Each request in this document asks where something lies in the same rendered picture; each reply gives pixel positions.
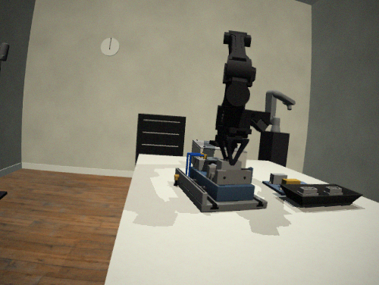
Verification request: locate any yellow rectangular block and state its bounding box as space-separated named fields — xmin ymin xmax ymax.
xmin=281 ymin=179 xmax=301 ymax=184

